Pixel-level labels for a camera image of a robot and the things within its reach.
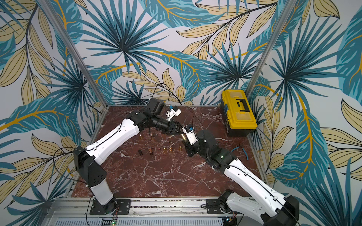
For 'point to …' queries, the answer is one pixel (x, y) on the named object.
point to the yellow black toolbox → (239, 117)
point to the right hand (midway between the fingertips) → (184, 139)
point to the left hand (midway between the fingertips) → (183, 135)
